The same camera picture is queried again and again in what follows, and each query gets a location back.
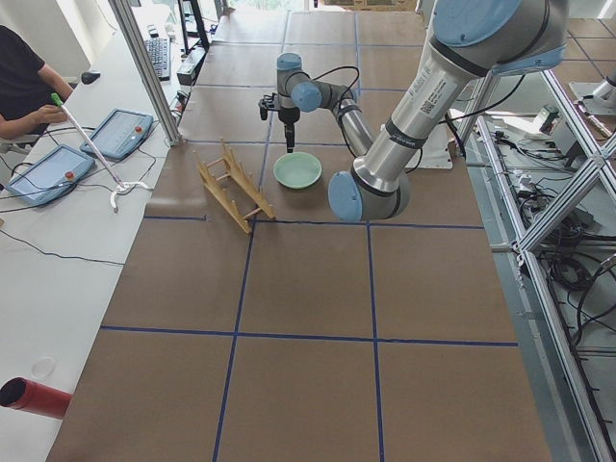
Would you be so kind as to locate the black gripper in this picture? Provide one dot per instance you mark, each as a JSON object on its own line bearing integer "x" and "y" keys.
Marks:
{"x": 288, "y": 115}

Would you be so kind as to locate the light green plate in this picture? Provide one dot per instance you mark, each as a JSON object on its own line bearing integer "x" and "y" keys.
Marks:
{"x": 297, "y": 170}

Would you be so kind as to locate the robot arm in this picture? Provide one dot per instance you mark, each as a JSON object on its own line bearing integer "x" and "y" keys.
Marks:
{"x": 467, "y": 40}

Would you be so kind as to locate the wooden dish rack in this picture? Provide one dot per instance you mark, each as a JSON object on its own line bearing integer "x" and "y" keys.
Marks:
{"x": 226, "y": 171}

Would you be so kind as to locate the black keyboard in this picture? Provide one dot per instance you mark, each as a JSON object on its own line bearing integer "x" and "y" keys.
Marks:
{"x": 158, "y": 51}

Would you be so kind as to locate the far blue teach pendant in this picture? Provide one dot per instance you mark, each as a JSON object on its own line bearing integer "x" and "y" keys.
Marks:
{"x": 120, "y": 133}

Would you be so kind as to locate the blue teach pendant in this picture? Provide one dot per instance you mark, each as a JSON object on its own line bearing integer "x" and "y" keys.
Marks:
{"x": 120, "y": 133}
{"x": 51, "y": 176}

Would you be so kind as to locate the white reacher grabber stick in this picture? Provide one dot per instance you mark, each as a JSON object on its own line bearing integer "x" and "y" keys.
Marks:
{"x": 121, "y": 188}

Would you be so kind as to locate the black computer mouse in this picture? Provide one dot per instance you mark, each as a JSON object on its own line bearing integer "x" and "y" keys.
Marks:
{"x": 89, "y": 77}

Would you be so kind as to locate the brown paper table cover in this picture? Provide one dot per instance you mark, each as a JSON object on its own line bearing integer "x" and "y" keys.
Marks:
{"x": 308, "y": 339}

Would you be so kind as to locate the near blue teach pendant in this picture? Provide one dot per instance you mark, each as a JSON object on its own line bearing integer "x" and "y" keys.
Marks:
{"x": 51, "y": 176}

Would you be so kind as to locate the seated person black shirt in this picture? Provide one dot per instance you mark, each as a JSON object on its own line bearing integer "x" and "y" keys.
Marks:
{"x": 27, "y": 83}

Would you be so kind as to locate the red cylinder tube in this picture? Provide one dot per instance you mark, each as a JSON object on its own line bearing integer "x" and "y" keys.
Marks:
{"x": 30, "y": 396}

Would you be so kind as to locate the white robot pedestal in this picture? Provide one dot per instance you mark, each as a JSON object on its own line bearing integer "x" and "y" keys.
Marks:
{"x": 435, "y": 152}

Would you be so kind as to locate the aluminium frame post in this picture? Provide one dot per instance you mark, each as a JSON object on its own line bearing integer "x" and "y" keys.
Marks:
{"x": 129, "y": 27}

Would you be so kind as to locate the aluminium side frame rail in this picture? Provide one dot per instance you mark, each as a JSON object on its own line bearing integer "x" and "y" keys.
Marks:
{"x": 544, "y": 148}

